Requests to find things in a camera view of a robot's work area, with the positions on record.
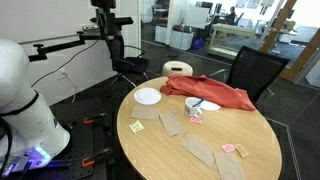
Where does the blue pen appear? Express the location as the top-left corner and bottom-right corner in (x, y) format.
(191, 97), (205, 108)

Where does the white printed mug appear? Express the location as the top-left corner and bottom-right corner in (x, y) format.
(184, 96), (205, 119)

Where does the large white plate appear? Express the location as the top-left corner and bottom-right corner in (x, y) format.
(133, 87), (163, 106)

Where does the black padded office chair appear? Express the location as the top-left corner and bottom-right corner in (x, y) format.
(109, 44), (150, 95)

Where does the red fleece cloth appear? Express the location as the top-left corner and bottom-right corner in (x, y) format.
(159, 73), (257, 112)

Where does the white low cabinet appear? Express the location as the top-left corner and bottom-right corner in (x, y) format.
(154, 24), (195, 52)

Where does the small white plate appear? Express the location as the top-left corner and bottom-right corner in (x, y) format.
(197, 99), (222, 112)

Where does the blue bag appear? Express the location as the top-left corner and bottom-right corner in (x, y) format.
(190, 37), (204, 51)

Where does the black orange clamp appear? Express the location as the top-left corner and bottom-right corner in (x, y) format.
(83, 112), (109, 127)
(80, 147), (114, 168)

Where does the black perforated mounting board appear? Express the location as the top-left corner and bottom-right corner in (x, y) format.
(6, 118), (112, 180)

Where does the light wooden bench table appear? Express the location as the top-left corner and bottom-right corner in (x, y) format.
(208, 23), (258, 60)

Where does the black mesh office chair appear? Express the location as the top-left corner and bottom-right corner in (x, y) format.
(209, 45), (291, 106)

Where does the seated person in background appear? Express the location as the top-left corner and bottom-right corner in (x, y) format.
(224, 5), (238, 25)

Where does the slanted wooden beam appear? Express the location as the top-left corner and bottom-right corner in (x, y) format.
(259, 0), (298, 54)

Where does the black camera mounting stand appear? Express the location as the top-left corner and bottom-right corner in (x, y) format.
(28, 6), (135, 68)

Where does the thin black cable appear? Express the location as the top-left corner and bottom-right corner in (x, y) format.
(30, 39), (100, 88)

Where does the white wall outlet with cord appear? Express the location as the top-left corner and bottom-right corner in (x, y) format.
(56, 68), (78, 103)

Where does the black camera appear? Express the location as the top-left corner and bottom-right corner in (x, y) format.
(90, 0), (117, 10)

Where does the wooden glass wall frame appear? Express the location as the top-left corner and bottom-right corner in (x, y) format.
(279, 28), (320, 83)

